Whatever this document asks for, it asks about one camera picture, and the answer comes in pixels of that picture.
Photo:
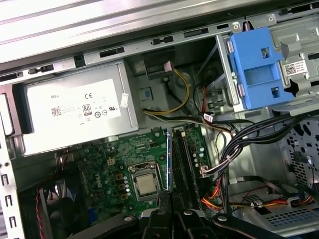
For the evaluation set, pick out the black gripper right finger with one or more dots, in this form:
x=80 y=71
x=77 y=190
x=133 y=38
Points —
x=180 y=219

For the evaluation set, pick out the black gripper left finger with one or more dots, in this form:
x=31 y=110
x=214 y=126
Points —
x=165 y=219

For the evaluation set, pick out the blue RAM stick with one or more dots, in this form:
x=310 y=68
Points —
x=169 y=159

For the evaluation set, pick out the silver CPU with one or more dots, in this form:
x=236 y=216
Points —
x=147 y=185

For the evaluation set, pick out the metal socket cover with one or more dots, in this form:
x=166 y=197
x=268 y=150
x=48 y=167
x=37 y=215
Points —
x=133 y=181

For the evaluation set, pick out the green motherboard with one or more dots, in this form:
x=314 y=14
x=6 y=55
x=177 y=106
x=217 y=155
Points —
x=112 y=149

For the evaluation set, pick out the black PC case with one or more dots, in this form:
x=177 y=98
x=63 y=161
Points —
x=261 y=161

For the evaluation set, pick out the black case fan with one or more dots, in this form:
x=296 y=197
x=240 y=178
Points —
x=62 y=211

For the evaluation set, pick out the metal disk bay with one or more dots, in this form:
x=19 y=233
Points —
x=286 y=219

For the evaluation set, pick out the grey power supply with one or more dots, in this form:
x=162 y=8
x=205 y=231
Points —
x=74 y=99

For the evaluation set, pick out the blue drive carrier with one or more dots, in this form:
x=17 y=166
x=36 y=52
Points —
x=251 y=54

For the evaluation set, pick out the metal drive cage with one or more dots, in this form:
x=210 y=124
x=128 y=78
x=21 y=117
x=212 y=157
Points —
x=299 y=44

